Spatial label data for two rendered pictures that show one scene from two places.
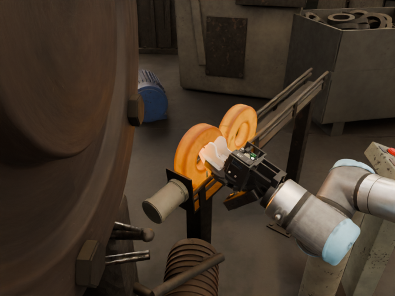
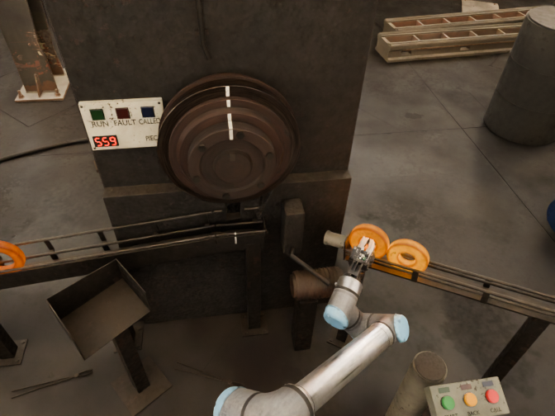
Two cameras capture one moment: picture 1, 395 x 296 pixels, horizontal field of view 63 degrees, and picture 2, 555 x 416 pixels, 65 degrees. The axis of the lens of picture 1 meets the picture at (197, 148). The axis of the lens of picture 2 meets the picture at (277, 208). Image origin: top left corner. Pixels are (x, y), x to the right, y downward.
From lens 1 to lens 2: 133 cm
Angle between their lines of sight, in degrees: 59
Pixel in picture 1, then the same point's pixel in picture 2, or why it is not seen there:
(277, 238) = not seen: hidden behind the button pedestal
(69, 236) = (225, 190)
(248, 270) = (405, 366)
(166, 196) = (334, 237)
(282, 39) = not seen: outside the picture
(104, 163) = (244, 187)
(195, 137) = (362, 228)
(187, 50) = not seen: outside the picture
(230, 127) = (393, 246)
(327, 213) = (339, 300)
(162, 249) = (395, 299)
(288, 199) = (341, 281)
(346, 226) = (335, 310)
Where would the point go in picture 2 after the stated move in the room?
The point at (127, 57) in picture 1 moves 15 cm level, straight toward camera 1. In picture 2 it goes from (263, 175) to (219, 186)
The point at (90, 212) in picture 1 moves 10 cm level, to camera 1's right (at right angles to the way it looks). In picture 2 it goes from (232, 191) to (237, 211)
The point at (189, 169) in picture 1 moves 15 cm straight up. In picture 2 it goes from (353, 238) to (359, 211)
